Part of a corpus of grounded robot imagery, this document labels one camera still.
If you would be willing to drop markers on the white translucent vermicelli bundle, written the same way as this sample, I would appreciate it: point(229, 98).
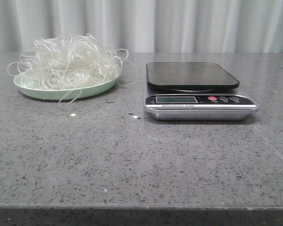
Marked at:
point(70, 62)

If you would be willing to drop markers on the silver black kitchen scale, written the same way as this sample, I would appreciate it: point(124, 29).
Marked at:
point(194, 91)

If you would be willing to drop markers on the light green round plate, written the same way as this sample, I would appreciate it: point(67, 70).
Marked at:
point(28, 88)

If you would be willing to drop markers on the white pleated curtain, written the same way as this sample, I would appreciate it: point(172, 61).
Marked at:
point(208, 26)

